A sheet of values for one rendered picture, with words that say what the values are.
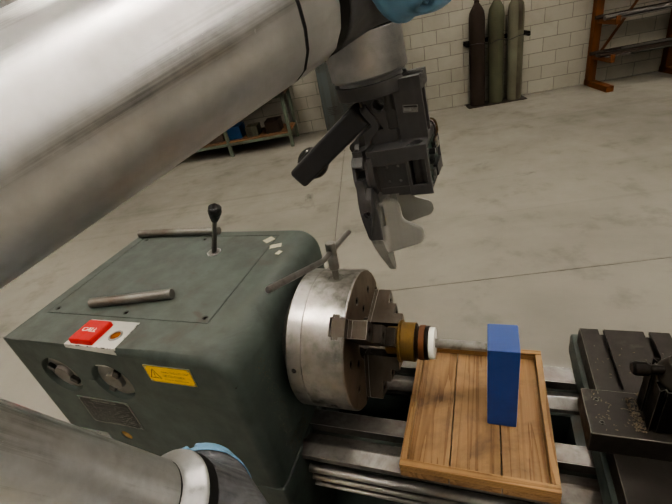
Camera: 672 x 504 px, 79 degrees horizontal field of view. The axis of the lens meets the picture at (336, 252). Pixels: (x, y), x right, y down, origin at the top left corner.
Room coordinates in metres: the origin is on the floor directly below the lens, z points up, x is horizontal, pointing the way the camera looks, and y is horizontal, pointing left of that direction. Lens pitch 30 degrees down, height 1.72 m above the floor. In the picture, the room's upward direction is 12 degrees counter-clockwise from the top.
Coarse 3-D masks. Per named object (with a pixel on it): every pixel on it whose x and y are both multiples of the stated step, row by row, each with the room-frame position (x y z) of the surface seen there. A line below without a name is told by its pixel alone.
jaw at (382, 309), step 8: (376, 288) 0.84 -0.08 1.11; (376, 296) 0.80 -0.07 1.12; (384, 296) 0.79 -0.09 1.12; (376, 304) 0.78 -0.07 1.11; (384, 304) 0.77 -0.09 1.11; (392, 304) 0.76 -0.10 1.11; (376, 312) 0.75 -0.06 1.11; (384, 312) 0.74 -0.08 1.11; (392, 312) 0.74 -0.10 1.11; (368, 320) 0.73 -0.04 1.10; (376, 320) 0.73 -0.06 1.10; (384, 320) 0.72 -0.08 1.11; (392, 320) 0.72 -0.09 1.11
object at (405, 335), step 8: (400, 320) 0.69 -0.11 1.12; (400, 328) 0.67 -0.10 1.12; (408, 328) 0.66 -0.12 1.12; (416, 328) 0.66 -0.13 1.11; (424, 328) 0.66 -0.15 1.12; (400, 336) 0.65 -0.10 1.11; (408, 336) 0.64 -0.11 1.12; (416, 336) 0.64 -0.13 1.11; (424, 336) 0.64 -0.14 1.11; (400, 344) 0.64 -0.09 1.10; (408, 344) 0.63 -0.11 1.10; (416, 344) 0.63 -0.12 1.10; (424, 344) 0.62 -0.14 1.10; (392, 352) 0.65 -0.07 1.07; (400, 352) 0.63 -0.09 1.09; (408, 352) 0.63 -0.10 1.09; (416, 352) 0.63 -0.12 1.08; (424, 352) 0.62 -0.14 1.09; (400, 360) 0.63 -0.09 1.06; (408, 360) 0.63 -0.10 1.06; (416, 360) 0.64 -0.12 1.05; (424, 360) 0.62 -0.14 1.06
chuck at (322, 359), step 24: (312, 288) 0.72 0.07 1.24; (336, 288) 0.70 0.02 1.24; (360, 288) 0.73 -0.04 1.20; (312, 312) 0.66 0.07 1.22; (336, 312) 0.64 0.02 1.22; (360, 312) 0.71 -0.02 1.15; (312, 336) 0.62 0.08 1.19; (312, 360) 0.60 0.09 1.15; (336, 360) 0.58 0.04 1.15; (360, 360) 0.65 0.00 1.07; (312, 384) 0.59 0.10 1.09; (336, 384) 0.57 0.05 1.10; (360, 384) 0.63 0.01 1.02; (360, 408) 0.60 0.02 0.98
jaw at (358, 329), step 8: (336, 320) 0.64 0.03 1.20; (344, 320) 0.63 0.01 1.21; (352, 320) 0.64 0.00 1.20; (360, 320) 0.63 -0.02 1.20; (336, 328) 0.62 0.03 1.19; (344, 328) 0.62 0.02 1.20; (352, 328) 0.62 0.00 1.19; (360, 328) 0.62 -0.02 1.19; (368, 328) 0.62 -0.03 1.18; (376, 328) 0.64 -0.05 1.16; (384, 328) 0.65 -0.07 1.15; (392, 328) 0.65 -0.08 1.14; (336, 336) 0.61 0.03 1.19; (344, 336) 0.61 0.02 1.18; (352, 336) 0.61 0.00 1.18; (360, 336) 0.61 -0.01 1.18; (368, 336) 0.61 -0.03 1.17; (376, 336) 0.63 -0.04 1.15; (384, 336) 0.64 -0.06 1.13; (392, 336) 0.64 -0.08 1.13; (368, 344) 0.65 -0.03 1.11; (376, 344) 0.64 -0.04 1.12; (384, 344) 0.63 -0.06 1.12; (392, 344) 0.63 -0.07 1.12
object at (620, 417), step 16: (592, 400) 0.48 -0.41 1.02; (608, 400) 0.47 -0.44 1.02; (624, 400) 0.46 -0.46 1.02; (592, 416) 0.45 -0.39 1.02; (608, 416) 0.44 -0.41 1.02; (624, 416) 0.43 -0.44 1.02; (640, 416) 0.43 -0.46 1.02; (592, 432) 0.42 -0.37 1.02; (608, 432) 0.41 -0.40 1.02; (624, 432) 0.40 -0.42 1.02; (640, 432) 0.40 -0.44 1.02; (592, 448) 0.41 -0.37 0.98; (608, 448) 0.40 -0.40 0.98; (624, 448) 0.39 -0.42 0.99; (640, 448) 0.39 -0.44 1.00; (656, 448) 0.38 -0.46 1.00
